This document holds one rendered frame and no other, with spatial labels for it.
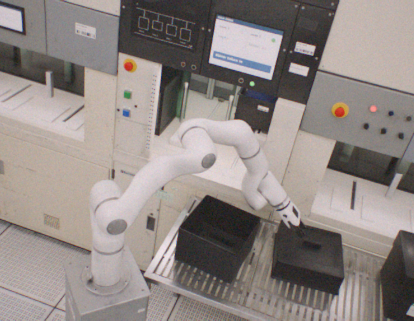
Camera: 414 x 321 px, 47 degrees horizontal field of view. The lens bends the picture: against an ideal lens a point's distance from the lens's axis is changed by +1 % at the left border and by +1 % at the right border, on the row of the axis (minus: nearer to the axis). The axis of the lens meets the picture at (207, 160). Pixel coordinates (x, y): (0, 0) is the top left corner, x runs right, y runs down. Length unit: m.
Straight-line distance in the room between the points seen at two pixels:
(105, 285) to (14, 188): 1.29
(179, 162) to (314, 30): 0.77
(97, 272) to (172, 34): 1.03
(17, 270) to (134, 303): 1.26
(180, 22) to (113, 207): 0.87
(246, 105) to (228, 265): 1.07
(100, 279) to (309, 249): 0.90
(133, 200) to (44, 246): 1.61
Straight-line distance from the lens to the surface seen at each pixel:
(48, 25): 2.42
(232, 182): 2.41
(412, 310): 2.17
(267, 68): 2.06
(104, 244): 1.81
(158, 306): 2.91
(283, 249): 2.13
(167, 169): 1.66
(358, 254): 2.42
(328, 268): 2.13
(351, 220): 2.42
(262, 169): 1.85
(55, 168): 2.81
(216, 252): 1.98
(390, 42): 2.00
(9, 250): 3.23
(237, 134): 1.70
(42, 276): 3.06
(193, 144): 1.63
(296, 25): 1.99
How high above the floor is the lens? 2.28
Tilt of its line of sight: 34 degrees down
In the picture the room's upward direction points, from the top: 11 degrees clockwise
